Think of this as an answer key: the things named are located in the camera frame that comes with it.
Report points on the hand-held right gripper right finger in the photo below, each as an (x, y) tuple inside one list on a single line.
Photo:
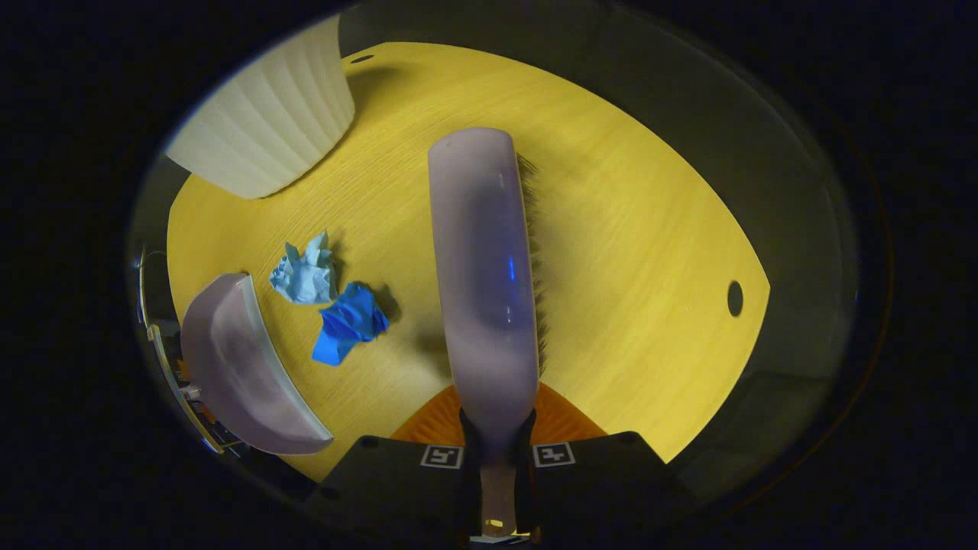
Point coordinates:
[(526, 481)]

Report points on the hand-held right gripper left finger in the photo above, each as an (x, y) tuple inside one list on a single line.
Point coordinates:
[(470, 481)]

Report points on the pale purple small broom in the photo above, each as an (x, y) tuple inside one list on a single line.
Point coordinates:
[(481, 290)]

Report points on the dark blue paper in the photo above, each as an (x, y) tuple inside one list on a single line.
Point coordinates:
[(348, 325)]

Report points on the pale purple dustpan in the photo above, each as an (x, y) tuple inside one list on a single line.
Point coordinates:
[(244, 374)]

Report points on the light blue paper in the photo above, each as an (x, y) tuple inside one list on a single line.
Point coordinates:
[(306, 275)]

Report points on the white ribbed garbage bin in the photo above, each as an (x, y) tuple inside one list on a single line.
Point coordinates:
[(267, 122)]

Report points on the wooden desktop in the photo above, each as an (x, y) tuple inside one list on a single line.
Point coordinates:
[(634, 229)]

